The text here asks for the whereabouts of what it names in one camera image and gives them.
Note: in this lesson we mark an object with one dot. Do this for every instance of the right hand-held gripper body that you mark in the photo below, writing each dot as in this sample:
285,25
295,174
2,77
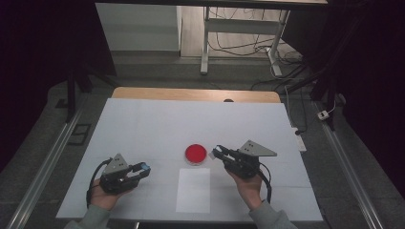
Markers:
245,163

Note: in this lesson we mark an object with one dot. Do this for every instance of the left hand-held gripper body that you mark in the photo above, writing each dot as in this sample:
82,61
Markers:
116,183

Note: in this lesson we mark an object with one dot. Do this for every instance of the person's left hand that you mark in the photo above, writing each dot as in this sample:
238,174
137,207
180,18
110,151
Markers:
106,198

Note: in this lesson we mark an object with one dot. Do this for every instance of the person's right hand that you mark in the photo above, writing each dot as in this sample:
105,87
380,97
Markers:
250,191

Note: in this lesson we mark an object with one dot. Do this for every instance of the white paper sheet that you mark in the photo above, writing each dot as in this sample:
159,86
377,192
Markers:
193,191

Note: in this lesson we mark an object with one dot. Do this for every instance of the large white table cover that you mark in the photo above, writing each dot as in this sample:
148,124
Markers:
178,124

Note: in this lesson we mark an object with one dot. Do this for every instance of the white power strip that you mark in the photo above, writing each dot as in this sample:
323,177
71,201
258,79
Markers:
300,141

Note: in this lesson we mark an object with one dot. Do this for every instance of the white plug adapter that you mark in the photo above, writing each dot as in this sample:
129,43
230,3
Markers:
323,115

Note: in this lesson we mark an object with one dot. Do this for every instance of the black stand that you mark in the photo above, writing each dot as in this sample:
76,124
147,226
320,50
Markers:
70,95
331,95

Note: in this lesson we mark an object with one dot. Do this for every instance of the white cabinet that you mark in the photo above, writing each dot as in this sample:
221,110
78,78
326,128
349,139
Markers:
137,28

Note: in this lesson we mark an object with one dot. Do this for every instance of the metal floor rail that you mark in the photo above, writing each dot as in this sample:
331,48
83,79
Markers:
350,171
41,175

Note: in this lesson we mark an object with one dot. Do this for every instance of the white desk frame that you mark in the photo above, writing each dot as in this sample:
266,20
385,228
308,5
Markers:
242,26

